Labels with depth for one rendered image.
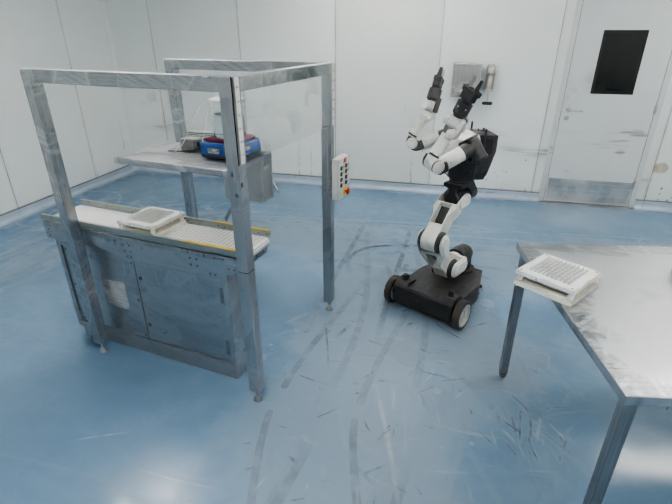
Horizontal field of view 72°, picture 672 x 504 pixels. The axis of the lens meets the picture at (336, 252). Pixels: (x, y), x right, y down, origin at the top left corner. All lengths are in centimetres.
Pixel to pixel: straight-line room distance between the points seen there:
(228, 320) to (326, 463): 86
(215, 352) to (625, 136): 476
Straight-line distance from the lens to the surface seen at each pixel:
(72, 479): 255
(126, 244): 268
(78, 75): 245
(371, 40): 567
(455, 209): 307
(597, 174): 597
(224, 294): 245
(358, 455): 235
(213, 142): 221
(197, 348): 281
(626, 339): 192
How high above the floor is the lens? 178
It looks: 25 degrees down
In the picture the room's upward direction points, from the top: straight up
